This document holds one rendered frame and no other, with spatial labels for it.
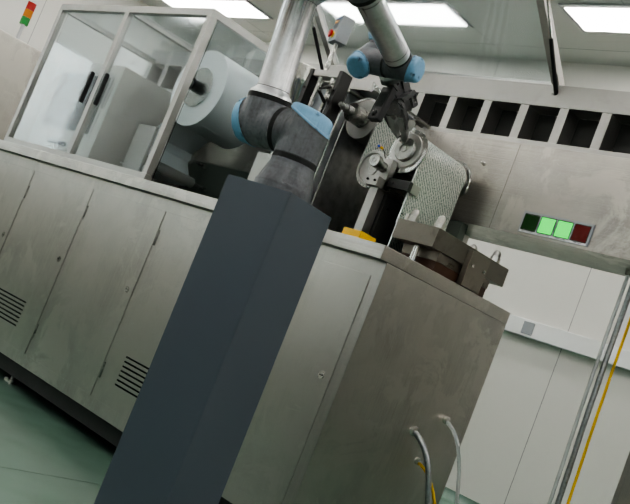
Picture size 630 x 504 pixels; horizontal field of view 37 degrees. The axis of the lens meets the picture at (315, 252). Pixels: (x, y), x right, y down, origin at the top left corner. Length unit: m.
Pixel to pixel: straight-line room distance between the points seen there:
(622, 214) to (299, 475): 1.20
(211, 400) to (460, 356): 0.93
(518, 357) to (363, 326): 3.22
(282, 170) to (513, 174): 1.06
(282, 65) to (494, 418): 3.59
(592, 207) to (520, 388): 2.78
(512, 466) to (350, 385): 3.10
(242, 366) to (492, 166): 1.29
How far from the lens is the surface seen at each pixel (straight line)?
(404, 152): 2.92
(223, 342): 2.16
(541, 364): 5.54
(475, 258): 2.83
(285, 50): 2.39
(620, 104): 3.03
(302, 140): 2.27
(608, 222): 2.87
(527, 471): 5.46
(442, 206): 3.01
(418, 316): 2.62
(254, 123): 2.35
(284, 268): 2.22
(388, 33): 2.53
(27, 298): 3.77
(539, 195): 3.02
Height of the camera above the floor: 0.62
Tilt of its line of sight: 5 degrees up
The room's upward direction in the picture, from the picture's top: 22 degrees clockwise
